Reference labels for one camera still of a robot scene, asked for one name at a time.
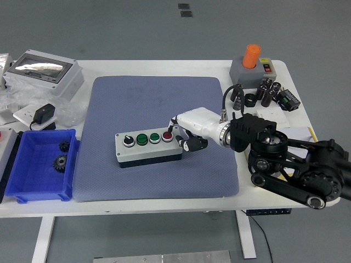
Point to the large black gear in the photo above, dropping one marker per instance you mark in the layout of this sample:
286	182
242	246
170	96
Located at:
59	163

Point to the blue plastic bin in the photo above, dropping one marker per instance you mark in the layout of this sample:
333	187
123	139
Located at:
30	180

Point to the small black gear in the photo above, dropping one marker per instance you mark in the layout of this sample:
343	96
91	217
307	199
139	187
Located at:
64	146

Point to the white red-black switch box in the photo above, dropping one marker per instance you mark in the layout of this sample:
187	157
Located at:
267	68

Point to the dark floor plate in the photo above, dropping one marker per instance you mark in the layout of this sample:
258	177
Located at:
183	6
186	14

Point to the white wall switch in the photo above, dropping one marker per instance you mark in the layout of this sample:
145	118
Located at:
274	113

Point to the clear plastic bags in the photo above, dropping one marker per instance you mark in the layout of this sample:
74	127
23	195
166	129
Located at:
16	93

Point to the white socket plate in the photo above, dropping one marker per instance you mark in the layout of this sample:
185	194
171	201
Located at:
23	113

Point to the silver metal plate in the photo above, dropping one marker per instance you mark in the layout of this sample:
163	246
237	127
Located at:
164	257

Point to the grey four-button control box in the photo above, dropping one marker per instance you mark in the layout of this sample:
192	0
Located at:
148	153

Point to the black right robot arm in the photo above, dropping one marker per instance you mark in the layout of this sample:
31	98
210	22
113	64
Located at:
315	164

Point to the white table leg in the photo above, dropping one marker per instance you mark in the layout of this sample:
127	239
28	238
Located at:
246	235
42	238

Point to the black module with green terminal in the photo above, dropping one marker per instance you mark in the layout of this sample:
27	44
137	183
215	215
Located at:
288	99

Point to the black power adapter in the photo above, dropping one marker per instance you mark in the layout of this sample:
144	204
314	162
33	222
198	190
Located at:
44	112

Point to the grey-blue table mat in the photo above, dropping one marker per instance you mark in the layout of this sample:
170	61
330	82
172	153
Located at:
131	104

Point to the black cylindrical capacitor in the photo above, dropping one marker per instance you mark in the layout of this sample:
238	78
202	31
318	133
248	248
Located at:
275	87
236	91
238	103
261	91
267	82
268	98

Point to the grey block base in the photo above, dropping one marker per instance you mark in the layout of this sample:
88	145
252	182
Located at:
244	76

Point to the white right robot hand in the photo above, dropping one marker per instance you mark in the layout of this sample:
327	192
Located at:
197	120

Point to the silver foil bag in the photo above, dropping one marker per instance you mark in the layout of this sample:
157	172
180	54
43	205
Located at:
5	63

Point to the black table control panel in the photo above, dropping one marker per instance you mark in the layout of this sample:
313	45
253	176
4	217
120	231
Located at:
268	211

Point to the grey enclosure with clear lid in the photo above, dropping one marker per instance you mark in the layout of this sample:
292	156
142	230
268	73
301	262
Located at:
65	82

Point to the orange cylinder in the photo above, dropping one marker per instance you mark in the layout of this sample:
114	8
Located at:
251	56

